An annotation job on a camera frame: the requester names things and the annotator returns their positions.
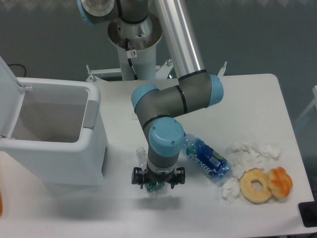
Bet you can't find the orange object at edge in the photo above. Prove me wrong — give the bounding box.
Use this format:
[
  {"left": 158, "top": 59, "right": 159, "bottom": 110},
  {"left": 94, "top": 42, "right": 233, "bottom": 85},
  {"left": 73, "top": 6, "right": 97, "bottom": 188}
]
[{"left": 0, "top": 191, "right": 3, "bottom": 217}]

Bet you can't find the orange twisted bread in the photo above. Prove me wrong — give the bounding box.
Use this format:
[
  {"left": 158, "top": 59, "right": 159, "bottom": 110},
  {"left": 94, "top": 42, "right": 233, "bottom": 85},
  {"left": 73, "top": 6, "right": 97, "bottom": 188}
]
[{"left": 267, "top": 167, "right": 293, "bottom": 199}]

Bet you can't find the large crumpled white tissue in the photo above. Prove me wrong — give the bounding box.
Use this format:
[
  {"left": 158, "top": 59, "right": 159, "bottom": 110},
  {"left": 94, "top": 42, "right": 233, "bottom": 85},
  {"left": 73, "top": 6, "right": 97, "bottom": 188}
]
[{"left": 226, "top": 140, "right": 282, "bottom": 179}]

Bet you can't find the black device at edge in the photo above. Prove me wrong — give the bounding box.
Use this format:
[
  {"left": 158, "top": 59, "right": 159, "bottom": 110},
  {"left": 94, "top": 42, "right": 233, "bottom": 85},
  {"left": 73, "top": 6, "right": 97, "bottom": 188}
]
[{"left": 298, "top": 201, "right": 317, "bottom": 228}]

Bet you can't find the white open trash bin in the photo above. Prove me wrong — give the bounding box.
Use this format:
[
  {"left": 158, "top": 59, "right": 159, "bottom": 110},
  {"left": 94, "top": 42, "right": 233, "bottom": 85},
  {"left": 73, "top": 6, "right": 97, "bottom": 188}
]
[{"left": 0, "top": 61, "right": 107, "bottom": 185}]

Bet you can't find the clear bottle green label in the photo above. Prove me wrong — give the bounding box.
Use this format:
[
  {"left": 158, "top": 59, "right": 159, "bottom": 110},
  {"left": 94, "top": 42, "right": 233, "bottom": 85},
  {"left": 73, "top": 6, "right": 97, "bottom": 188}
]
[{"left": 136, "top": 147, "right": 167, "bottom": 197}]

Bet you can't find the ring donut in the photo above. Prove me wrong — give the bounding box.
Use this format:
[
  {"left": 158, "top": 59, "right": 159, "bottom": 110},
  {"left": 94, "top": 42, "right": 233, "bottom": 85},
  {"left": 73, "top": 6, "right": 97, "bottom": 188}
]
[{"left": 239, "top": 169, "right": 272, "bottom": 204}]

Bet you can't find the black cable on floor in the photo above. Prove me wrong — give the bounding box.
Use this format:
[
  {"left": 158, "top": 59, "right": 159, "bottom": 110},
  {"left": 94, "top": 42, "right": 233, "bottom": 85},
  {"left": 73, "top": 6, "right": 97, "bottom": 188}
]
[{"left": 7, "top": 63, "right": 27, "bottom": 77}]

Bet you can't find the white frame at right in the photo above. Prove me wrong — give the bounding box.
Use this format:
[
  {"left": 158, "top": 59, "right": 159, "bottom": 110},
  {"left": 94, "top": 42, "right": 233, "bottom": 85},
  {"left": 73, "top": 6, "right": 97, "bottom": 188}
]
[{"left": 293, "top": 85, "right": 317, "bottom": 133}]

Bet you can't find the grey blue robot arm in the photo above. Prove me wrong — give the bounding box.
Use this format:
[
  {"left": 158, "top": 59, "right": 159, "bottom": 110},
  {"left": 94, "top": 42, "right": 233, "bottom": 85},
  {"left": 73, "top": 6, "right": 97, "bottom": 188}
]
[{"left": 77, "top": 0, "right": 223, "bottom": 186}]

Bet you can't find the blue plastic bottle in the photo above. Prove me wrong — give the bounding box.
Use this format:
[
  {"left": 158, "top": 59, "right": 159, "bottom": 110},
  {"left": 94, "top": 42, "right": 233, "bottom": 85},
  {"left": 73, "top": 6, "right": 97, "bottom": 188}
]
[{"left": 182, "top": 133, "right": 231, "bottom": 182}]

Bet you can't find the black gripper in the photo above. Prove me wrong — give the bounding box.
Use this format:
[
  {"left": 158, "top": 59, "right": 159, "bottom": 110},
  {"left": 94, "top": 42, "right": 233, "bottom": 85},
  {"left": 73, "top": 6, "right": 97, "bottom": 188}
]
[{"left": 131, "top": 166, "right": 185, "bottom": 189}]

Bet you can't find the small crumpled white tissue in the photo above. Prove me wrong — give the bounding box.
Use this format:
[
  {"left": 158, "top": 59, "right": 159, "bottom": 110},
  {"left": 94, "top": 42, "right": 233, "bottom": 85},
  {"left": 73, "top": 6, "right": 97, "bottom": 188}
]
[{"left": 221, "top": 178, "right": 240, "bottom": 205}]

